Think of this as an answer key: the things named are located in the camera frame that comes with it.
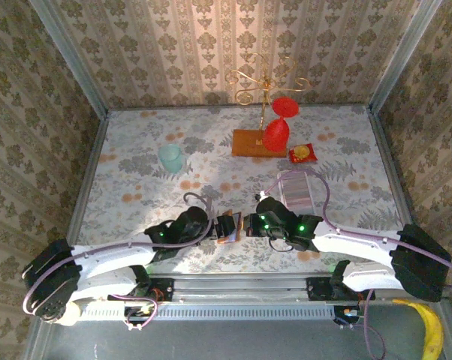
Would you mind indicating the grey metal shelf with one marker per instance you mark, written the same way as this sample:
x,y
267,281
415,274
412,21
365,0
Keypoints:
x,y
229,341

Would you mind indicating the brown leather card holder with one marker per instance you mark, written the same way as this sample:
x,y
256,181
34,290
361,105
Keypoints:
x,y
238,229

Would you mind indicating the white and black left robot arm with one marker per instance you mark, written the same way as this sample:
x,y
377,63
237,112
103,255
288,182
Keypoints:
x,y
109,251

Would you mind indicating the red plastic goblet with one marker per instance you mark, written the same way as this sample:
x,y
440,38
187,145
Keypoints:
x,y
276,133

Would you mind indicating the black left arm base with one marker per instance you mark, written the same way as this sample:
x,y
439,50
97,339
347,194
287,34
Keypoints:
x,y
160,290

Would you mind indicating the teal translucent cup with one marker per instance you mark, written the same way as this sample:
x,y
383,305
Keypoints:
x,y
171,159

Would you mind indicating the red packet with gold coin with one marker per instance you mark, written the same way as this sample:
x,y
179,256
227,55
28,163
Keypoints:
x,y
303,153

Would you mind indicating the yellow banana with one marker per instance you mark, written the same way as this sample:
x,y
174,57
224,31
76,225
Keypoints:
x,y
432,330

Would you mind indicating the white bottle with black cap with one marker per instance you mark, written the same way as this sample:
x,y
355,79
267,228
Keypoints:
x,y
72,315

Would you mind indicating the grey metal frame post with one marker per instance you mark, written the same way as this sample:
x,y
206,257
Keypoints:
x,y
68,56
406,56

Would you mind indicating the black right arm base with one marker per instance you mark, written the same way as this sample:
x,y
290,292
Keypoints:
x,y
320,288

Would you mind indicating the aluminium mounting rail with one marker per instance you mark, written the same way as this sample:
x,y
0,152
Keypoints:
x,y
241,288

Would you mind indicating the gold jewelry stand wooden base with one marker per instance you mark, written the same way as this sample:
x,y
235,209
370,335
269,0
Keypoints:
x,y
248,142

